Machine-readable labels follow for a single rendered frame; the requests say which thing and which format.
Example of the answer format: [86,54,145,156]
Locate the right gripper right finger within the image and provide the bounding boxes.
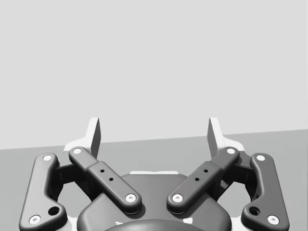
[166,117,290,231]

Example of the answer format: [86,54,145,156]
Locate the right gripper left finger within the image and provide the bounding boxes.
[18,117,142,231]

